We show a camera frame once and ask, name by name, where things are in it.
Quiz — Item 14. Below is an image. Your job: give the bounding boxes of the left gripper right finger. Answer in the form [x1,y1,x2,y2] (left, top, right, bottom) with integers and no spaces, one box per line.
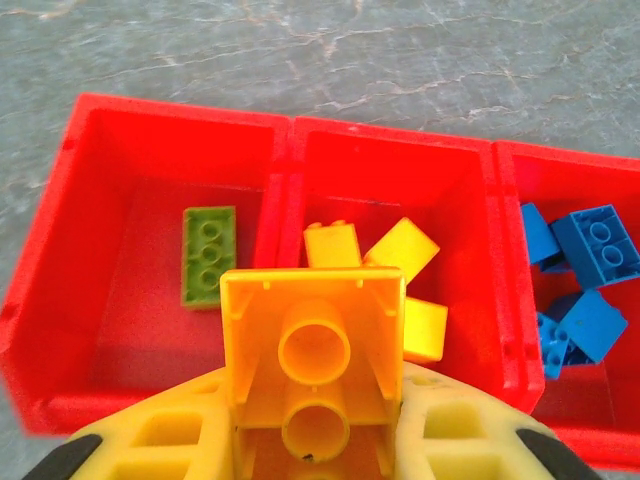
[393,362,609,480]

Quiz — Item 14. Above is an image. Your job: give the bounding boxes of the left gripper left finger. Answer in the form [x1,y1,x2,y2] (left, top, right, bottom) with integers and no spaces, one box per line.
[29,369,241,480]

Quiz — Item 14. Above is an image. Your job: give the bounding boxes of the blue lego brick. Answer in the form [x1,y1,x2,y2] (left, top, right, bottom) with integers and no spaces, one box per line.
[549,203,640,292]
[536,310,572,382]
[556,288,629,365]
[519,201,562,267]

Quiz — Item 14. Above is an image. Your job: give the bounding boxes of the yellow lego brick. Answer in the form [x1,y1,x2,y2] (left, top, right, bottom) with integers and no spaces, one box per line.
[219,266,408,480]
[302,219,363,270]
[401,297,450,365]
[363,216,442,284]

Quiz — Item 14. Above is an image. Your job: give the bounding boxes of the green lego brick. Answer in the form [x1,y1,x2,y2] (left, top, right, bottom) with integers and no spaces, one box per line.
[180,205,238,312]

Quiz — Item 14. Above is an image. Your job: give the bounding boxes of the red plastic bin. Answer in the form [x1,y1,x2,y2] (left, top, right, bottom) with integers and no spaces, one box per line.
[0,92,292,437]
[276,115,545,417]
[492,139,640,474]

